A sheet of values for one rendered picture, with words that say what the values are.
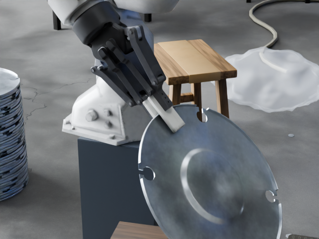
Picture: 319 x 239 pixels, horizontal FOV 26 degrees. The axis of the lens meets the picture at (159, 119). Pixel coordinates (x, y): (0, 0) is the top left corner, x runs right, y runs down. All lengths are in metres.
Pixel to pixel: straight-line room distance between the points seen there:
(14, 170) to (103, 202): 0.66
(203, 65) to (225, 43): 1.28
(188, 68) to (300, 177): 0.51
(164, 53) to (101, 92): 0.93
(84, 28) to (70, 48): 2.41
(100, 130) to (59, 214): 0.63
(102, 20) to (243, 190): 0.36
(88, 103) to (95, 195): 0.21
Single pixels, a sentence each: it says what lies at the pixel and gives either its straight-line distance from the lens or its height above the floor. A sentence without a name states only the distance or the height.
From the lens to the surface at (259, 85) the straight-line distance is 2.69.
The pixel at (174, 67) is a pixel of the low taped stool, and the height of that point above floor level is 0.33.
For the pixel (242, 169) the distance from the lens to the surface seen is 1.18.
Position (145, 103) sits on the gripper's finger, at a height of 0.68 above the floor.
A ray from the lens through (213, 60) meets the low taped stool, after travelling 2.34.
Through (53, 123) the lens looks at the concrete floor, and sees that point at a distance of 2.68.
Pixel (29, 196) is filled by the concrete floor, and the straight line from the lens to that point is 2.21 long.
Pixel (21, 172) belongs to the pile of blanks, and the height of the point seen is 0.05.
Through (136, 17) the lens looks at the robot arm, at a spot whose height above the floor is 0.70.
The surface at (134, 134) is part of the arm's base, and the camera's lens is 1.50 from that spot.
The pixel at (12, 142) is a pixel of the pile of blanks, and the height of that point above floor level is 0.18.
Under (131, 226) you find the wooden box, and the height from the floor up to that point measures 0.35.
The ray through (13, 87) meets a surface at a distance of 2.13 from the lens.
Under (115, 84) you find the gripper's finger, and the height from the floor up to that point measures 0.70.
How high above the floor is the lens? 1.12
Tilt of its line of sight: 25 degrees down
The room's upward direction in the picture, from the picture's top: straight up
